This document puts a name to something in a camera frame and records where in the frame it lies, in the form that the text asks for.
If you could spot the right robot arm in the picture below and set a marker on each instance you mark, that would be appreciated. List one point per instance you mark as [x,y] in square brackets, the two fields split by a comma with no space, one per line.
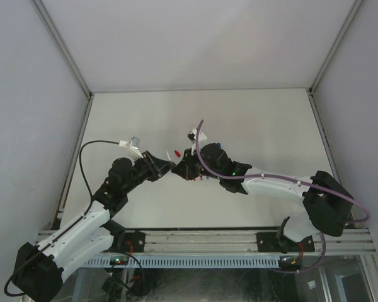
[326,206]

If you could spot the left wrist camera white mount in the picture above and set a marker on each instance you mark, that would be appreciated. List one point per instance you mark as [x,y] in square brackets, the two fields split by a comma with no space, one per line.
[131,148]

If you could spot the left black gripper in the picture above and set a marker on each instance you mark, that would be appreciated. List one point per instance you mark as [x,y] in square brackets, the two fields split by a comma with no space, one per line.
[153,165]

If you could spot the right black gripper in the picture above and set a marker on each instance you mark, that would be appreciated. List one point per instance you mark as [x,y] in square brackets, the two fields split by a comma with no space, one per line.
[191,167]

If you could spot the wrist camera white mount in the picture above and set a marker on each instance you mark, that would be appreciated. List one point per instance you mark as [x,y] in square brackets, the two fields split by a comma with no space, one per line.
[197,139]
[131,148]

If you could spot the aluminium rail frame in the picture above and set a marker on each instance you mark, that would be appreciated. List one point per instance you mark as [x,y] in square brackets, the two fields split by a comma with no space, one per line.
[243,242]

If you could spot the perforated blue cable tray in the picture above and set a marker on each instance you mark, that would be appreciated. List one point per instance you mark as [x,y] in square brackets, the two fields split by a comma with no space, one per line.
[183,262]

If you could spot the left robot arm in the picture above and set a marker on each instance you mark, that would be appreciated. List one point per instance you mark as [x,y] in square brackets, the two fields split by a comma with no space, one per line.
[41,270]

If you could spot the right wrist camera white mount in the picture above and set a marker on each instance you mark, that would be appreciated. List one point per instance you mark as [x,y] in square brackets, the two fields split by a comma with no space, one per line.
[197,139]

